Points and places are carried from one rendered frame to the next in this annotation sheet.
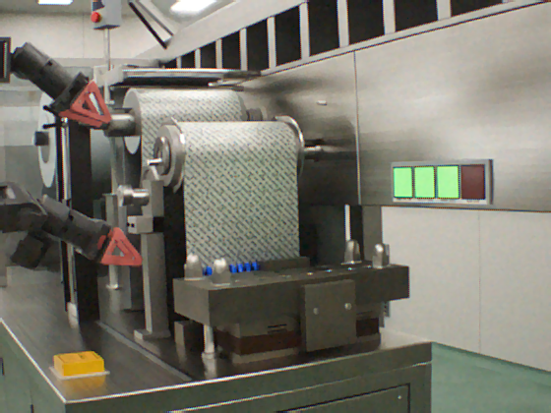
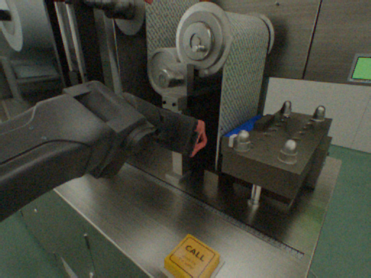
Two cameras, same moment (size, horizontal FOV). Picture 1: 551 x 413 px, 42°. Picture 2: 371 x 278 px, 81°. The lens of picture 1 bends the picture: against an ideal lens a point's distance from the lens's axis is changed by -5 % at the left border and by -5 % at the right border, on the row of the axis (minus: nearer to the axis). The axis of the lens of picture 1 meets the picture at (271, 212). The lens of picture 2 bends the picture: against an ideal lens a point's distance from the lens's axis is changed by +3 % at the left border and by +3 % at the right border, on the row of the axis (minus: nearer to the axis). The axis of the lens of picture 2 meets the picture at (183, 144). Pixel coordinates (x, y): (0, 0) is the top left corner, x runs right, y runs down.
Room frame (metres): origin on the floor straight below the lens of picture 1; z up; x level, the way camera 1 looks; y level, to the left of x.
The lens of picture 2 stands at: (0.94, 0.43, 1.25)
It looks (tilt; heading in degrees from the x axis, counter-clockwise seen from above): 26 degrees down; 337
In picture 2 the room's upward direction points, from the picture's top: straight up
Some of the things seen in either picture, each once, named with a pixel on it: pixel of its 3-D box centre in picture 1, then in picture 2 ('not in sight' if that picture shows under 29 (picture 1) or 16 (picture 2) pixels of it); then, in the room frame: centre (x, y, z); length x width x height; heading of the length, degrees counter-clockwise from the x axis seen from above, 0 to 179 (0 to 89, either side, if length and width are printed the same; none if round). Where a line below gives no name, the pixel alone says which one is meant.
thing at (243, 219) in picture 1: (243, 225); (243, 97); (1.42, 0.05, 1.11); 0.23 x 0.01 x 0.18; 118
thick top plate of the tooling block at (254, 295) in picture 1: (293, 289); (284, 141); (1.33, -0.04, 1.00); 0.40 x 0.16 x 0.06; 118
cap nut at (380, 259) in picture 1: (380, 254); (319, 112); (1.36, -0.20, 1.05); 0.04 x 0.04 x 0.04
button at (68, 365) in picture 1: (78, 364); (192, 260); (1.16, 0.32, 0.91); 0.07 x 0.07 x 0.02; 28
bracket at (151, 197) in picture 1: (147, 260); (177, 127); (1.42, 0.24, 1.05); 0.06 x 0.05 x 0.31; 118
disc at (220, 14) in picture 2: (170, 155); (201, 41); (1.41, 0.19, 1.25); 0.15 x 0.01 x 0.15; 28
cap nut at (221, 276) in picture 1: (220, 270); (288, 150); (1.21, 0.08, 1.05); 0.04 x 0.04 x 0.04
